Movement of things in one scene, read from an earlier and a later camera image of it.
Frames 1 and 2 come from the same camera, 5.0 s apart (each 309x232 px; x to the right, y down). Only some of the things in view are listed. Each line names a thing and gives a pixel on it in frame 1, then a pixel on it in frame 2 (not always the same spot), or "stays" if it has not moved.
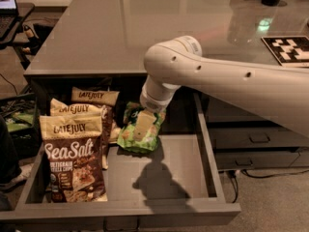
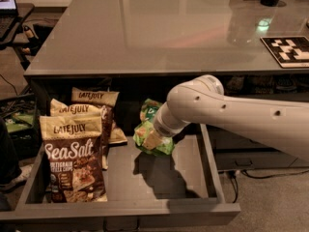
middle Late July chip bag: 62,109 stays
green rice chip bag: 126,137 to 147,126
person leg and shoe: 12,174 stays
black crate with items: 22,116 stays
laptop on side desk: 9,13 stays
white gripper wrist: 153,104 to 163,129
